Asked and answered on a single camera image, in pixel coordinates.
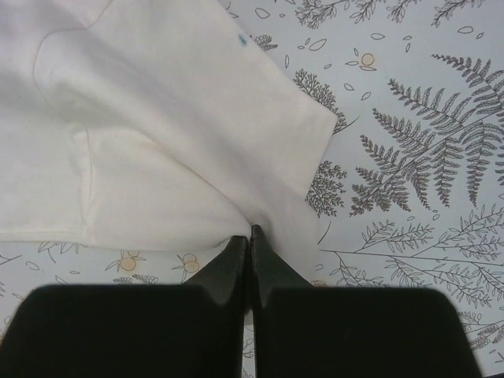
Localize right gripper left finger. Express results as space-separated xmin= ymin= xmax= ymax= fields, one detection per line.
xmin=1 ymin=237 xmax=247 ymax=377

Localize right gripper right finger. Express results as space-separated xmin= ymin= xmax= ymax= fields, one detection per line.
xmin=250 ymin=226 xmax=481 ymax=377

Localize white t shirt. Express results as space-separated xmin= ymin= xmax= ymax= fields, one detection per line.
xmin=0 ymin=0 xmax=339 ymax=253

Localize floral table mat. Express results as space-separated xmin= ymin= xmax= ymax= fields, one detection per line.
xmin=1 ymin=1 xmax=503 ymax=376

